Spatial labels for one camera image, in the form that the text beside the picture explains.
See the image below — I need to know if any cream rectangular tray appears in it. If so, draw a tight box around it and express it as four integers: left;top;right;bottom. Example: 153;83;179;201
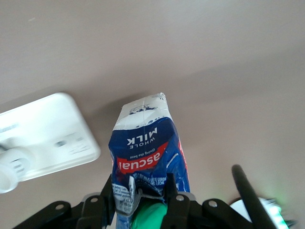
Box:
0;92;101;185

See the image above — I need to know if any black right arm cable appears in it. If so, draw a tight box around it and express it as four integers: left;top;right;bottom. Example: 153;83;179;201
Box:
231;164;277;229

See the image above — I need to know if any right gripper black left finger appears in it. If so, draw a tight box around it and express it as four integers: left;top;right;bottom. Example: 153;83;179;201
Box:
78;173;115;229

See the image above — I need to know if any blue milk carton green cap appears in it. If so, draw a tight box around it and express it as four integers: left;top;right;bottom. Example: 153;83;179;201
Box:
108;92;191;229

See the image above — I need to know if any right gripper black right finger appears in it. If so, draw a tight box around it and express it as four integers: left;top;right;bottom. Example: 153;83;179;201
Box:
161;172;192;229

